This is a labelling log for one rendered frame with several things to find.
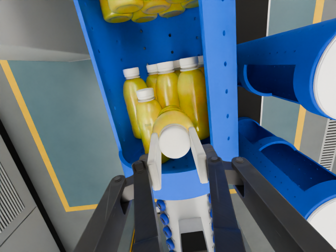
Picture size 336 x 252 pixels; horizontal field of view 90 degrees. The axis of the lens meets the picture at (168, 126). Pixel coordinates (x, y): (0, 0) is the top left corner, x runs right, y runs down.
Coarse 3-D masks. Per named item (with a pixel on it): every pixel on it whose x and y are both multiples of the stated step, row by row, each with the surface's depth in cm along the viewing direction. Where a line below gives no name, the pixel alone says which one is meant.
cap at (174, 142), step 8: (168, 128) 20; (176, 128) 20; (160, 136) 20; (168, 136) 20; (176, 136) 20; (184, 136) 20; (160, 144) 20; (168, 144) 20; (176, 144) 20; (184, 144) 20; (168, 152) 20; (176, 152) 20; (184, 152) 20
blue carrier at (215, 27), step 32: (96, 0) 36; (224, 0) 23; (96, 32) 36; (128, 32) 43; (160, 32) 46; (192, 32) 43; (224, 32) 25; (96, 64) 33; (128, 64) 45; (224, 64) 26; (224, 96) 27; (128, 128) 46; (224, 128) 29; (128, 160) 45; (192, 160) 41; (224, 160) 31; (160, 192) 31; (192, 192) 30
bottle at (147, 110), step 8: (144, 104) 36; (152, 104) 37; (136, 112) 38; (144, 112) 36; (152, 112) 36; (144, 120) 37; (152, 120) 37; (144, 128) 38; (144, 136) 39; (144, 144) 40; (144, 152) 42
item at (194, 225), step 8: (184, 224) 71; (192, 224) 70; (200, 224) 70; (184, 232) 68; (192, 232) 65; (200, 232) 65; (184, 240) 63; (192, 240) 63; (200, 240) 62; (184, 248) 60; (192, 248) 60; (200, 248) 59
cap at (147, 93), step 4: (144, 88) 39; (148, 88) 38; (152, 88) 37; (136, 92) 37; (140, 92) 36; (144, 92) 36; (148, 92) 36; (152, 92) 37; (140, 96) 36; (144, 96) 36; (148, 96) 36; (152, 96) 37
